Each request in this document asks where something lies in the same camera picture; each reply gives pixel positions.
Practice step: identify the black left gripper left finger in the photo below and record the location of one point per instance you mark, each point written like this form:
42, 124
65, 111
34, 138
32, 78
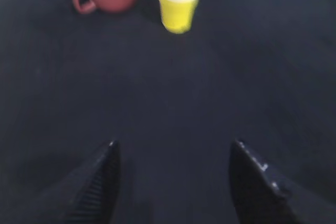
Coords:
97, 200

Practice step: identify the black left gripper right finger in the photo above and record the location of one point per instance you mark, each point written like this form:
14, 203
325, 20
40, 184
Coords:
256, 198

